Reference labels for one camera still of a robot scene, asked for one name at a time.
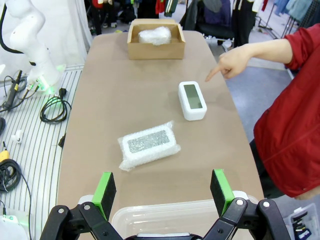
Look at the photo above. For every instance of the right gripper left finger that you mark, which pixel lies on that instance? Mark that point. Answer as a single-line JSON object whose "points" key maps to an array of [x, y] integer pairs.
{"points": [[103, 197]]}

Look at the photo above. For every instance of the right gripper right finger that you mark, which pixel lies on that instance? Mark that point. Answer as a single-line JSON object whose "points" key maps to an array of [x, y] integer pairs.
{"points": [[221, 195]]}

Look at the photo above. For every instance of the bubble-wrapped clock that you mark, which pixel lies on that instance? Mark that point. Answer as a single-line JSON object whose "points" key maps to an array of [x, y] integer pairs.
{"points": [[155, 36], [148, 145]]}

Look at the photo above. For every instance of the unwrapped white digital clock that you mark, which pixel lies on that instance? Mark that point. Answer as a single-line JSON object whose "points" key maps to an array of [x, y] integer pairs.
{"points": [[192, 100]]}

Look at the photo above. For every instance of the person's right forearm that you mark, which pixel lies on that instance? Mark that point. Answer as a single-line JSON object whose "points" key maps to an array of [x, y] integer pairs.
{"points": [[270, 51]]}

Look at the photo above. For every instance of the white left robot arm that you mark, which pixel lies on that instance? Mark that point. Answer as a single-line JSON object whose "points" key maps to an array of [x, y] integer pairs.
{"points": [[32, 50]]}

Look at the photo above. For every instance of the person's right hand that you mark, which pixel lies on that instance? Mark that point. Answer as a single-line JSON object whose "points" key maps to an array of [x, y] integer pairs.
{"points": [[235, 62]]}

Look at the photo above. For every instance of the clear plastic container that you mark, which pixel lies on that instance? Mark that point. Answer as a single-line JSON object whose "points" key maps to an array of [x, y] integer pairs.
{"points": [[165, 217]]}

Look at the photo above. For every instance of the small black plug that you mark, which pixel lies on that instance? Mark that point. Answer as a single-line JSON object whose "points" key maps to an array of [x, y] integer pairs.
{"points": [[62, 141]]}

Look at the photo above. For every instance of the slatted aluminium base platform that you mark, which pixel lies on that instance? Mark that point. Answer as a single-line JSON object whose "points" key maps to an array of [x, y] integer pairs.
{"points": [[37, 160]]}

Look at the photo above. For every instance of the clear plastic storage box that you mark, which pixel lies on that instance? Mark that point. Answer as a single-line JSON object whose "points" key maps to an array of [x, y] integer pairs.
{"points": [[303, 222]]}

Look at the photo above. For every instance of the person in red jacket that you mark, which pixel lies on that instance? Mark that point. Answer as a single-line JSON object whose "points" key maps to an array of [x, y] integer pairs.
{"points": [[292, 130]]}

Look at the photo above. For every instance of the white box with green light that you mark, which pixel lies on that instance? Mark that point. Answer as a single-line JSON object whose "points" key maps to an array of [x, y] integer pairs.
{"points": [[11, 227]]}

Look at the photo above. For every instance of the black and yellow probe tool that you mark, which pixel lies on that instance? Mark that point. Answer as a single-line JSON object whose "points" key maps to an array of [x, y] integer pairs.
{"points": [[13, 87]]}

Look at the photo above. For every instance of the open brown cardboard box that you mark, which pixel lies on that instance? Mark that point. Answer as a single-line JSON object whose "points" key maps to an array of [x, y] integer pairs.
{"points": [[156, 51]]}

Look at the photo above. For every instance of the small white bracket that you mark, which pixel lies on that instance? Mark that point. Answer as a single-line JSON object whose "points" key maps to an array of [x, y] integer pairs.
{"points": [[18, 137]]}

